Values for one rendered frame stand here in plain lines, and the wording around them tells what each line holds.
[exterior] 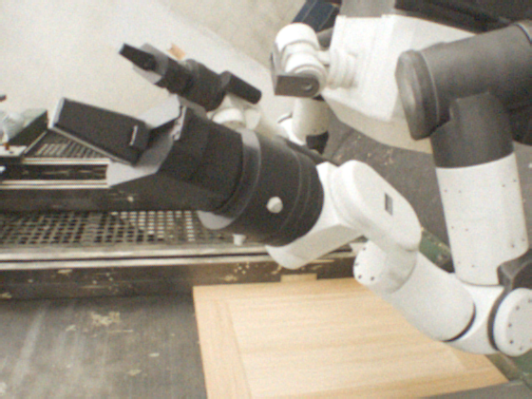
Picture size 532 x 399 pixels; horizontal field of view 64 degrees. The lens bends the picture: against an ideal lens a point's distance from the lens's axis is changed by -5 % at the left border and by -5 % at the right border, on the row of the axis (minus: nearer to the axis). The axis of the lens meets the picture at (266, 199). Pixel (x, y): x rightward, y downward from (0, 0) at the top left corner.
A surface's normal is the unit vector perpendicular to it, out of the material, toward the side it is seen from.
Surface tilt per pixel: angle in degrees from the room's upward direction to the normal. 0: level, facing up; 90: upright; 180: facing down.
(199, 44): 90
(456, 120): 54
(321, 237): 106
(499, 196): 75
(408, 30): 46
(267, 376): 60
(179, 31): 90
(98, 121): 100
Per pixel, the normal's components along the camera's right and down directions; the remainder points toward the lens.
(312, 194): 0.61, -0.03
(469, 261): -0.88, 0.32
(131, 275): 0.22, 0.36
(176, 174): 0.32, 0.63
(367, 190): 0.65, -0.45
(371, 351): 0.07, -0.93
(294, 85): 0.09, 0.77
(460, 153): -0.62, 0.31
